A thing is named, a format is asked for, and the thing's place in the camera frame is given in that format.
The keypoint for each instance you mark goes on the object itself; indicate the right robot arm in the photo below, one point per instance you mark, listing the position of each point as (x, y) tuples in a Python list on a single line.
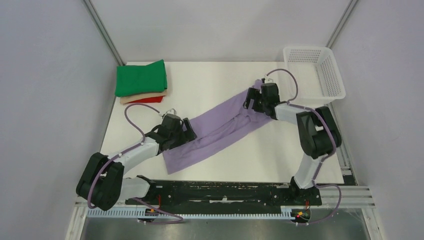
[(318, 133)]

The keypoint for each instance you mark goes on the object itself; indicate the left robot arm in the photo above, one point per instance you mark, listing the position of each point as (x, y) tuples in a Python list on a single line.
[(103, 184)]

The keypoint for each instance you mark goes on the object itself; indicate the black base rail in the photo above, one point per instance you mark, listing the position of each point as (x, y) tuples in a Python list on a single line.
[(220, 197)]

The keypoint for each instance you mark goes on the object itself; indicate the beige folded t-shirt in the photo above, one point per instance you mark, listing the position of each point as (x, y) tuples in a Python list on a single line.
[(127, 99)]

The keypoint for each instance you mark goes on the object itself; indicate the red folded t-shirt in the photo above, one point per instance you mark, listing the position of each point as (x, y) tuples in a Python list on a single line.
[(148, 100)]

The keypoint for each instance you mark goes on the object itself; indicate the white cable duct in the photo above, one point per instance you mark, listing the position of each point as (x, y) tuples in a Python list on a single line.
[(144, 213)]

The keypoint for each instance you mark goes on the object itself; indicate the white plastic basket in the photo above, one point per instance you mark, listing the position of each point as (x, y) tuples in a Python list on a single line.
[(318, 78)]

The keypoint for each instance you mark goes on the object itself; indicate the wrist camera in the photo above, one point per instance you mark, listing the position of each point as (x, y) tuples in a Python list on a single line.
[(266, 79), (170, 111)]

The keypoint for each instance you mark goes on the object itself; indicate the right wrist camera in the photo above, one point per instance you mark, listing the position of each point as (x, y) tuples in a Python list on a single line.
[(266, 79)]

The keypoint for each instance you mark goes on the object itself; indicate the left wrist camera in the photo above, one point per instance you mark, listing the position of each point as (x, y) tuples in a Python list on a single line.
[(170, 111)]

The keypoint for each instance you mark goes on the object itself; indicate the green folded t-shirt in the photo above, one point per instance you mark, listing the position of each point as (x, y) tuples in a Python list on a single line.
[(141, 79)]

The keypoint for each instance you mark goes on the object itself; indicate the purple t-shirt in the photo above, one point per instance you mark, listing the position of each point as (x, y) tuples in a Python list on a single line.
[(216, 129)]

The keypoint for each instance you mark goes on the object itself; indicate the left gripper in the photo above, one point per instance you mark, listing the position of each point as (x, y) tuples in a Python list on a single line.
[(185, 135)]

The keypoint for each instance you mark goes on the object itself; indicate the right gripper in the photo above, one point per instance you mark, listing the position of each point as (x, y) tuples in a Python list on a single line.
[(253, 93)]

